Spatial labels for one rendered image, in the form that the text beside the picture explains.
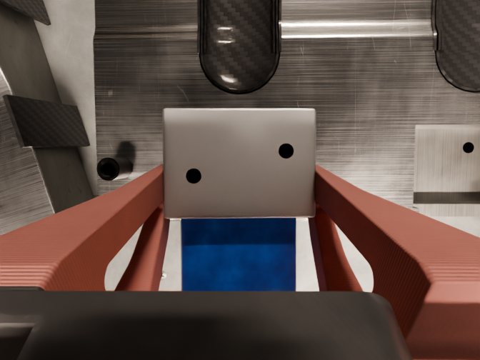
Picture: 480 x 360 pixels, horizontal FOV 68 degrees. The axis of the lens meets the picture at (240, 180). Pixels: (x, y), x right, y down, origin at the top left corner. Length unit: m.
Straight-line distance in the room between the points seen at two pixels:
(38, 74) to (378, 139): 0.22
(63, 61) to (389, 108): 0.22
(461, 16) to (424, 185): 0.08
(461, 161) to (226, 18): 0.14
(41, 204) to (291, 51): 0.16
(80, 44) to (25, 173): 0.11
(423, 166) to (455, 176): 0.02
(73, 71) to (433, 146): 0.24
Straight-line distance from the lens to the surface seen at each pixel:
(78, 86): 0.29
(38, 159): 0.24
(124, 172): 0.17
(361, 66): 0.18
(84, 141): 0.28
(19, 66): 0.27
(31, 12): 0.29
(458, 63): 0.20
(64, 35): 0.30
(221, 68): 0.18
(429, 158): 0.22
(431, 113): 0.19
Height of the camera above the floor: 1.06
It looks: 86 degrees down
